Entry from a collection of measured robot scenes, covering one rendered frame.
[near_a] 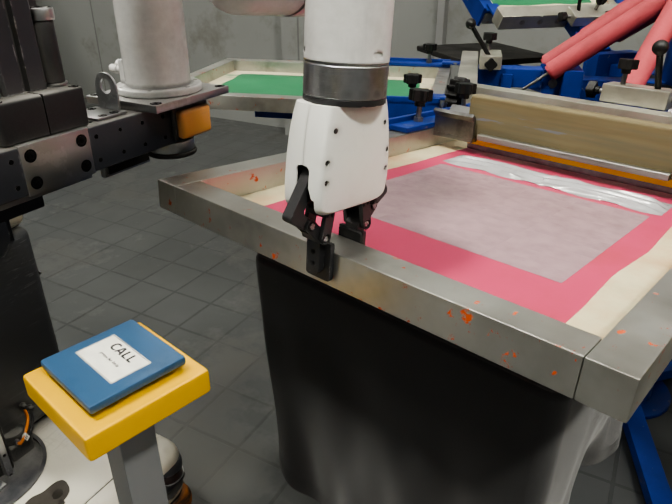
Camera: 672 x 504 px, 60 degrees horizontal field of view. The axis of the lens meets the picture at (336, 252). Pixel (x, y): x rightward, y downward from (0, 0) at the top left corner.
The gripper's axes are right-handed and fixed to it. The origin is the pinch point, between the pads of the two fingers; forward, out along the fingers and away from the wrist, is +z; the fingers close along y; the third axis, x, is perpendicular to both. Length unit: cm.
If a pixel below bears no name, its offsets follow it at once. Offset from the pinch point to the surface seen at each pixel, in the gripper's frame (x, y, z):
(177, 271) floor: -181, -95, 99
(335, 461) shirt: -6.9, -10.4, 39.0
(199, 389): -5.4, 13.2, 12.8
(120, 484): -11.9, 19.4, 25.6
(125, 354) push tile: -11.4, 17.4, 9.7
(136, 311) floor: -164, -64, 101
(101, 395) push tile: -7.6, 21.9, 10.1
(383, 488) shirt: 2.0, -10.2, 37.6
